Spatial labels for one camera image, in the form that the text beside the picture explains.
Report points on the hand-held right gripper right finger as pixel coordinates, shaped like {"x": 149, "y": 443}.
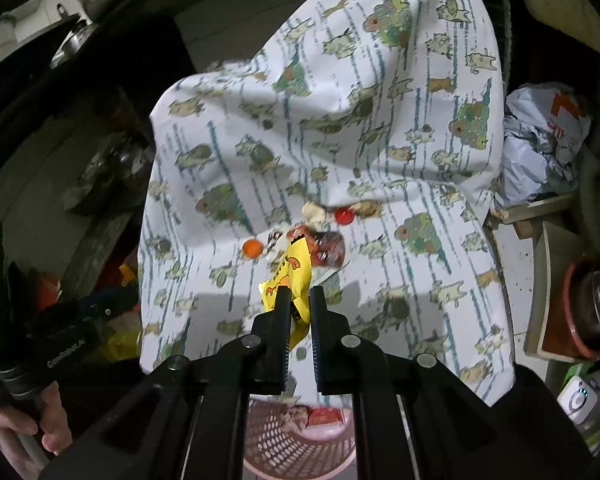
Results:
{"x": 316, "y": 340}

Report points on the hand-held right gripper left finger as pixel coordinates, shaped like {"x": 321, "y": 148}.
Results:
{"x": 282, "y": 330}

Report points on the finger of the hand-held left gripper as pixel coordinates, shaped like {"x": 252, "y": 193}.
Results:
{"x": 107, "y": 306}

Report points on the yellow snack wrapper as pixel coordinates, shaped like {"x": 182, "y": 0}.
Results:
{"x": 292, "y": 270}

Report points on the pink perforated plastic basket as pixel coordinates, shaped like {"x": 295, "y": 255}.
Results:
{"x": 300, "y": 442}

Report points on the person's left hand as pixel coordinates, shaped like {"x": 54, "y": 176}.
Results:
{"x": 55, "y": 425}

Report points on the yellow plastic bag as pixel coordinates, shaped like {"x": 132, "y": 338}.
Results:
{"x": 117, "y": 342}

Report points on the white red snack wrapper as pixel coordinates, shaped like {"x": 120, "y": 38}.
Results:
{"x": 325, "y": 416}

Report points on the orange bottle cap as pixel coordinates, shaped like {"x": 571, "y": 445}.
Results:
{"x": 252, "y": 248}

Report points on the small black white wrapper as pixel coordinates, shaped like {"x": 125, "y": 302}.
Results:
{"x": 275, "y": 242}

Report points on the clear red snack wrapper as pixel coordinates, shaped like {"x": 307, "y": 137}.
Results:
{"x": 326, "y": 250}

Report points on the crumpled white tissue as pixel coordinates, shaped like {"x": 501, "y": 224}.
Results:
{"x": 315, "y": 213}

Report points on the red bottle cap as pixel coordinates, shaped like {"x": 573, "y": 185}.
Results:
{"x": 344, "y": 216}

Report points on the brown food scrap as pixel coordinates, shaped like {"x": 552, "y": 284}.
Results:
{"x": 367, "y": 208}

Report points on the animal print white cloth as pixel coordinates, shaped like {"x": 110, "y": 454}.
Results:
{"x": 330, "y": 110}

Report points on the beige wooden board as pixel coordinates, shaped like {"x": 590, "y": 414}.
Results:
{"x": 547, "y": 285}

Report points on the wooden stool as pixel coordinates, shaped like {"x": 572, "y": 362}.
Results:
{"x": 535, "y": 210}

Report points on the red plastic basin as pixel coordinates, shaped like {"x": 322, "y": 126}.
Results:
{"x": 572, "y": 310}

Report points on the metal pot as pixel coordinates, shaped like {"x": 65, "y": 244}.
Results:
{"x": 72, "y": 42}

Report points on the white round-button device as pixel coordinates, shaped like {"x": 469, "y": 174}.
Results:
{"x": 577, "y": 400}

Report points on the white plastic bag orange print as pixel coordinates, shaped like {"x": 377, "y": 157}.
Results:
{"x": 545, "y": 145}

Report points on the olive cloth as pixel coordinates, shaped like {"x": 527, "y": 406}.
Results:
{"x": 565, "y": 5}

